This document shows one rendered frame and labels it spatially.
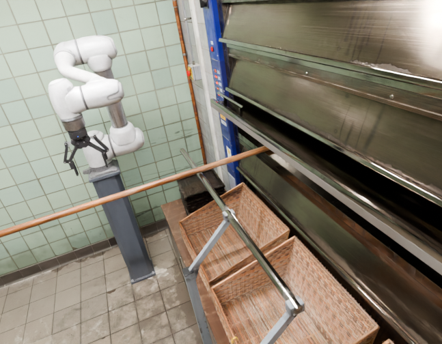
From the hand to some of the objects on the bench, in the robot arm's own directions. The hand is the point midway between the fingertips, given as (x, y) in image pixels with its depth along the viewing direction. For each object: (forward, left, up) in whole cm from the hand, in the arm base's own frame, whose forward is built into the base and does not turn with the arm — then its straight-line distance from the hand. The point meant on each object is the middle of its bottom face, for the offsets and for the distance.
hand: (91, 168), depth 150 cm
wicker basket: (+70, +58, -74) cm, 117 cm away
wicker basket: (+11, +58, -74) cm, 94 cm away
